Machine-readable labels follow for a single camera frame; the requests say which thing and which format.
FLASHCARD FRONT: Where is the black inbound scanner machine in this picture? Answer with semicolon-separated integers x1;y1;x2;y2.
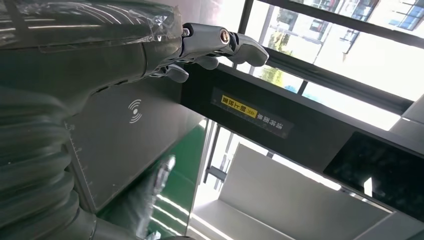
62;62;424;223

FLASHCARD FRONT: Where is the black yellow label sticker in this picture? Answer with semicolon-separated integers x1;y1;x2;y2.
210;87;295;139

